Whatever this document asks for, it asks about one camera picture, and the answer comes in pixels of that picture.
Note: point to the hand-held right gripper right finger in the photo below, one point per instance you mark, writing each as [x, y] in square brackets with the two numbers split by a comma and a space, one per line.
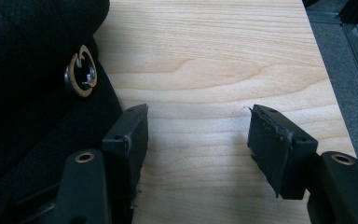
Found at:
[279, 155]

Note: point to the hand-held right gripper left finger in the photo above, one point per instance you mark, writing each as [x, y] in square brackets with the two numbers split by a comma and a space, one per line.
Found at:
[127, 155]

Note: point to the black stand bar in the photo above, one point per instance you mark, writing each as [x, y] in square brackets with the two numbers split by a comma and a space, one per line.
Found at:
[355, 9]

